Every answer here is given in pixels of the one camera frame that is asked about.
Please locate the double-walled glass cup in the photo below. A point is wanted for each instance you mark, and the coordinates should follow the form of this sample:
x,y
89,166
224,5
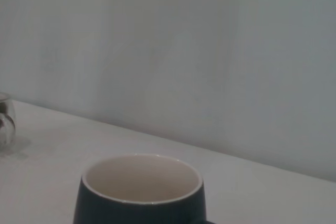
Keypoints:
x,y
6,132

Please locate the dark blue ceramic mug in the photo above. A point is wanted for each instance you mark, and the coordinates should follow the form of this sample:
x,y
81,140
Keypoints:
x,y
105,208

